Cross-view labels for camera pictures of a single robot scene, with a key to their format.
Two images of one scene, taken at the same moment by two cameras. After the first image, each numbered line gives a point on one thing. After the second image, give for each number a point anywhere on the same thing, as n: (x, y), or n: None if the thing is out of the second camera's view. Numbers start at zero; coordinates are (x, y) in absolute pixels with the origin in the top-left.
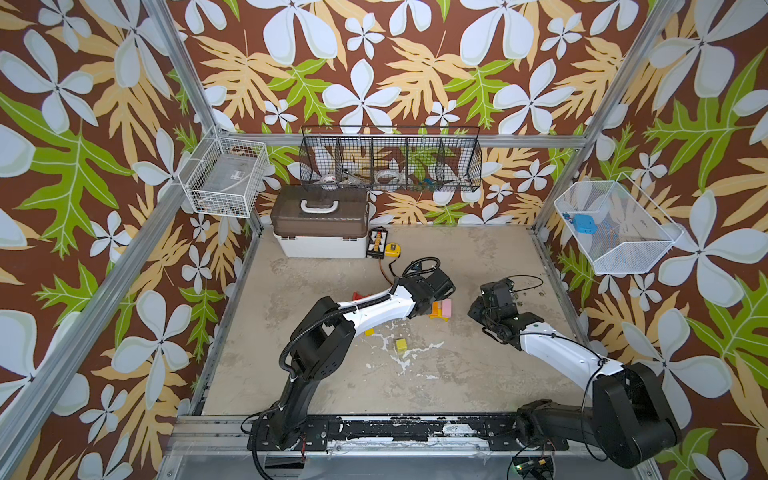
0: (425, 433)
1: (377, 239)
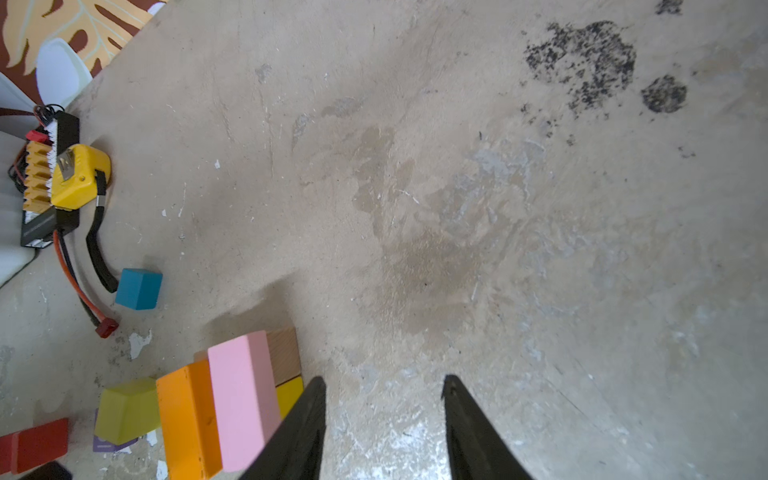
0: None
1: (42, 222)
